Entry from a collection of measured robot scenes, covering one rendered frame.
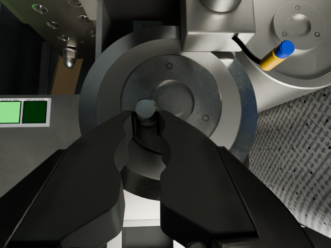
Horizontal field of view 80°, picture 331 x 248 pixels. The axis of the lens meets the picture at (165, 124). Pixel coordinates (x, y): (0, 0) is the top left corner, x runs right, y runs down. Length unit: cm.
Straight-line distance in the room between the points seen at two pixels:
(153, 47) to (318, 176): 23
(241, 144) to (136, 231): 47
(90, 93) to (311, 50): 20
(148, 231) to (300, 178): 41
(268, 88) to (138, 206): 39
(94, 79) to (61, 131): 37
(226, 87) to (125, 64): 8
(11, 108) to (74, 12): 28
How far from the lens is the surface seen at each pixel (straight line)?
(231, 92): 17
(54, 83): 203
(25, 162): 58
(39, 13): 48
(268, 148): 38
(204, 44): 17
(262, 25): 22
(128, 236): 61
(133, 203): 50
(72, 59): 56
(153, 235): 61
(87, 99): 17
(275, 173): 37
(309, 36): 23
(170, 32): 19
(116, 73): 17
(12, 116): 59
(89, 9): 23
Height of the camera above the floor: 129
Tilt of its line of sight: 8 degrees down
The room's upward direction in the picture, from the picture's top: 179 degrees clockwise
